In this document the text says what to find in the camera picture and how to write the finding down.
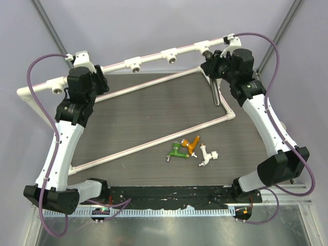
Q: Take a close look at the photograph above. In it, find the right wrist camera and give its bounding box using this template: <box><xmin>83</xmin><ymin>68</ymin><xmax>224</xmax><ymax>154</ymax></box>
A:
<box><xmin>220</xmin><ymin>33</ymin><xmax>242</xmax><ymax>57</ymax></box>

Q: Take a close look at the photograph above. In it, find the white PVC pipe frame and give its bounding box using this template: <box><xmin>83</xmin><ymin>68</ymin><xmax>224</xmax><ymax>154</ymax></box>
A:
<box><xmin>16</xmin><ymin>34</ymin><xmax>237</xmax><ymax>177</ymax></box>

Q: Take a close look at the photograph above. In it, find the white faucet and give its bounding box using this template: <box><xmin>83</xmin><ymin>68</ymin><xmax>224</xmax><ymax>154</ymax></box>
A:
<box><xmin>198</xmin><ymin>143</ymin><xmax>219</xmax><ymax>167</ymax></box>

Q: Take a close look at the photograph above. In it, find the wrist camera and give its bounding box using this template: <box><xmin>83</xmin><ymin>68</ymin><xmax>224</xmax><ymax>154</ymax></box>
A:
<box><xmin>65</xmin><ymin>50</ymin><xmax>94</xmax><ymax>71</ymax></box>
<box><xmin>220</xmin><ymin>33</ymin><xmax>242</xmax><ymax>57</ymax></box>

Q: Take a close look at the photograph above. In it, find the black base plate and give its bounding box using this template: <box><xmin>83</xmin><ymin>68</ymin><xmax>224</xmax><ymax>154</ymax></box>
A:
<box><xmin>109</xmin><ymin>186</ymin><xmax>262</xmax><ymax>210</ymax></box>

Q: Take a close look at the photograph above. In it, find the green faucet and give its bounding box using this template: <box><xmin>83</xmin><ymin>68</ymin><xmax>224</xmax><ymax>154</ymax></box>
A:
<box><xmin>166</xmin><ymin>141</ymin><xmax>190</xmax><ymax>162</ymax></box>

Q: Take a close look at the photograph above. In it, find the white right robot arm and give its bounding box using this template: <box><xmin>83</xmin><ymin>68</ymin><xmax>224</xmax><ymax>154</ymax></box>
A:
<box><xmin>200</xmin><ymin>48</ymin><xmax>310</xmax><ymax>202</ymax></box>

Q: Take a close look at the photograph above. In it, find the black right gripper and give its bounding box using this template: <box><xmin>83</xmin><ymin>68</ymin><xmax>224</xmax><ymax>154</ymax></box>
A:
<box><xmin>201</xmin><ymin>50</ymin><xmax>238</xmax><ymax>84</ymax></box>

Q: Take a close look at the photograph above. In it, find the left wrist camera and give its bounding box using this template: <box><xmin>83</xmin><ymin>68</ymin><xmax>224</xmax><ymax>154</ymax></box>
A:
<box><xmin>65</xmin><ymin>50</ymin><xmax>94</xmax><ymax>71</ymax></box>

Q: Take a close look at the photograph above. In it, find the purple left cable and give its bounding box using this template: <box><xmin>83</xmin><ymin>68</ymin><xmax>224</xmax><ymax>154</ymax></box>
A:
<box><xmin>27</xmin><ymin>53</ymin><xmax>131</xmax><ymax>238</ymax></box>

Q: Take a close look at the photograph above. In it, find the grey slotted cable duct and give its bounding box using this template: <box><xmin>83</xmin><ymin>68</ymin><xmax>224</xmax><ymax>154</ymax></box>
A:
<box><xmin>44</xmin><ymin>208</ymin><xmax>236</xmax><ymax>217</ymax></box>

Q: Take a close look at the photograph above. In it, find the purple cable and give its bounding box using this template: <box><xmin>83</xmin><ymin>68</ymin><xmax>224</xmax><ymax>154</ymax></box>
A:
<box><xmin>27</xmin><ymin>53</ymin><xmax>131</xmax><ymax>238</ymax></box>
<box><xmin>234</xmin><ymin>32</ymin><xmax>315</xmax><ymax>225</ymax></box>

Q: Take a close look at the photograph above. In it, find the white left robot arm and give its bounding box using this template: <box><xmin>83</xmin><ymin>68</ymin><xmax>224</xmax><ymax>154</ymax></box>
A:
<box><xmin>23</xmin><ymin>65</ymin><xmax>110</xmax><ymax>215</ymax></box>

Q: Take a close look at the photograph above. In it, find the orange faucet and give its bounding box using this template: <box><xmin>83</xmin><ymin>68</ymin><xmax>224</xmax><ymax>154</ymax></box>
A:
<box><xmin>180</xmin><ymin>135</ymin><xmax>200</xmax><ymax>158</ymax></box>

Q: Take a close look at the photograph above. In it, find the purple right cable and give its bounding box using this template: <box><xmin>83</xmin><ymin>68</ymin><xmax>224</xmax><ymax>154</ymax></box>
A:
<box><xmin>234</xmin><ymin>32</ymin><xmax>315</xmax><ymax>225</ymax></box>

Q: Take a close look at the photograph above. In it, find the dark metal long faucet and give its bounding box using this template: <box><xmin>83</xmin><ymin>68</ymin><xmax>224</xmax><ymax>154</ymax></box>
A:
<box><xmin>202</xmin><ymin>50</ymin><xmax>221</xmax><ymax>107</ymax></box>

